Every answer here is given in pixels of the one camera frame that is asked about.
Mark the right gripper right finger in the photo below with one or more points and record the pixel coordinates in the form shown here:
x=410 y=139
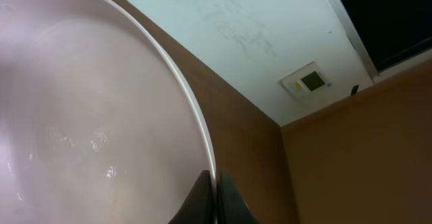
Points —
x=231 y=207

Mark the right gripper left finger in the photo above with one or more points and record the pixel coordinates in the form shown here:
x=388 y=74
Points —
x=198 y=205

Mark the white wall control panel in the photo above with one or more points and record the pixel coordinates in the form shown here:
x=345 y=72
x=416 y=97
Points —
x=305 y=81

